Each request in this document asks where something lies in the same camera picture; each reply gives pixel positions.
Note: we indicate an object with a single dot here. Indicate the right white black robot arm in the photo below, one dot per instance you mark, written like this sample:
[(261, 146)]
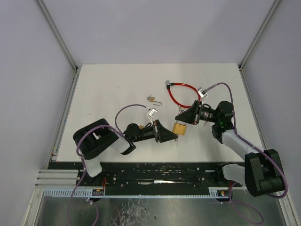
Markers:
[(262, 172)]

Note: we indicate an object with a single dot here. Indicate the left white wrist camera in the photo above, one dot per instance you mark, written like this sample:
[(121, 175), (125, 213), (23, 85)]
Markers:
[(151, 113)]

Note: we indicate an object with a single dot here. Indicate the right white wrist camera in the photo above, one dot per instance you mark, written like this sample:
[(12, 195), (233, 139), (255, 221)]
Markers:
[(203, 95)]

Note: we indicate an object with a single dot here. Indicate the left aluminium frame post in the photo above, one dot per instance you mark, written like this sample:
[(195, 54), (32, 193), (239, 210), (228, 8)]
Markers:
[(45, 12)]

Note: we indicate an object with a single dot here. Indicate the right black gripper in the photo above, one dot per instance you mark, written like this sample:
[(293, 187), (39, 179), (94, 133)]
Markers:
[(197, 112)]

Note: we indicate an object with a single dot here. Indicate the small brass padlock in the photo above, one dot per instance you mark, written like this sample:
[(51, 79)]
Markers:
[(152, 99)]

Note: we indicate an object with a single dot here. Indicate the aluminium frame post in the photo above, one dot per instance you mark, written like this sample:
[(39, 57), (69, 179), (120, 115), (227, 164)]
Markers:
[(264, 25), (45, 12)]

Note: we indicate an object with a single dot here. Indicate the grey slotted cable duct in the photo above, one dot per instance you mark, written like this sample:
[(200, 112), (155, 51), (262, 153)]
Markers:
[(79, 192)]

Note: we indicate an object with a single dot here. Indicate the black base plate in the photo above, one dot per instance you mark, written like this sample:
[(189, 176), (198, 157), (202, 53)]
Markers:
[(158, 180)]

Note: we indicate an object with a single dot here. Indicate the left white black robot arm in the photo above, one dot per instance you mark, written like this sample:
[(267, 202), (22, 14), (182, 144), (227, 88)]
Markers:
[(95, 138)]

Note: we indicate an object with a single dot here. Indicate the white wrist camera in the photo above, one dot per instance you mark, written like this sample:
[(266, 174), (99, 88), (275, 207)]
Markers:
[(151, 113), (203, 95)]

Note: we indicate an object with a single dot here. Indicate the large brass long-shackle padlock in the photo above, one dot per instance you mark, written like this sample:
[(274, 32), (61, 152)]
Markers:
[(179, 128)]

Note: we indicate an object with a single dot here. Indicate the red cable lock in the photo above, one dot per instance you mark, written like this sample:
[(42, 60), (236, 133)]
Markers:
[(182, 93)]

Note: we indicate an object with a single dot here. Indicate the right aluminium frame post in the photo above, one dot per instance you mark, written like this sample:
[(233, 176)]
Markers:
[(264, 25)]

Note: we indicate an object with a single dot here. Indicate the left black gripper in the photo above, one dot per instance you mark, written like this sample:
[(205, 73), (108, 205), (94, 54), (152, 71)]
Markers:
[(156, 131)]

